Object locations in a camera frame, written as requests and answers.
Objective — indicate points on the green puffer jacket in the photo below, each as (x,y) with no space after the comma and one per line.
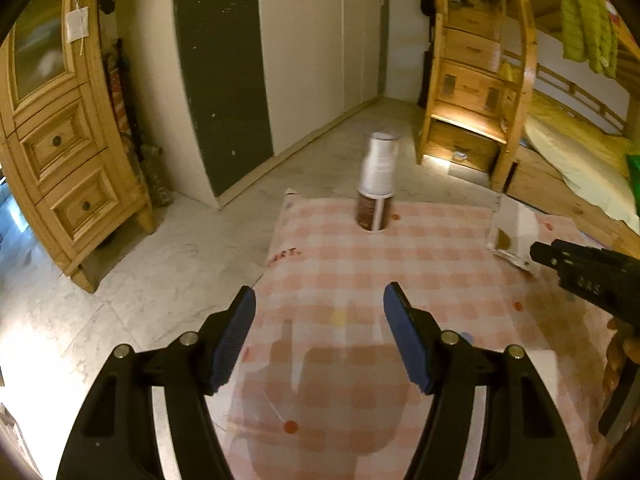
(585,25)

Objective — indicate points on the brown spray bottle white cap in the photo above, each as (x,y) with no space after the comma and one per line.
(377,170)

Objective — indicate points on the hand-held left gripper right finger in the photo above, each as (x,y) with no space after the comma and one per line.
(405,340)

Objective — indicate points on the wooden stair drawers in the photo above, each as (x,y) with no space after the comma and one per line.
(470,85)

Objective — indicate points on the wooden bunk bed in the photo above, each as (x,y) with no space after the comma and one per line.
(550,180)

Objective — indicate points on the wooden cabinet with drawers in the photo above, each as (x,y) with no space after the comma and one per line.
(65,135)

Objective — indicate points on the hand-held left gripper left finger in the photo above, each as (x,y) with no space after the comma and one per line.
(232,340)

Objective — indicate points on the white paper note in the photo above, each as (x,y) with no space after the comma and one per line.
(77,25)

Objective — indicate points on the dark patterned bundle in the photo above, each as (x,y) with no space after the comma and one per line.
(150,170)

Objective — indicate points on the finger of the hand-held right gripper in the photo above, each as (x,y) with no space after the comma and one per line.
(547,257)

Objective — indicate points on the person's right hand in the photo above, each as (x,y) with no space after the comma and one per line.
(616,355)

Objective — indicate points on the yellow mattress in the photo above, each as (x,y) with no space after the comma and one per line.
(575,155)

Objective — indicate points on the pink checkered tablecloth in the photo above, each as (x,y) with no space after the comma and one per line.
(425,250)

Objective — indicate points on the white wardrobe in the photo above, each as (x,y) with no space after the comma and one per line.
(310,50)

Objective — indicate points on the white paper packet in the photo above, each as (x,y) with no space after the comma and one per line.
(515,230)

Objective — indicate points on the dark green wall panel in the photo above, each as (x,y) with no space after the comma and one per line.
(220,60)

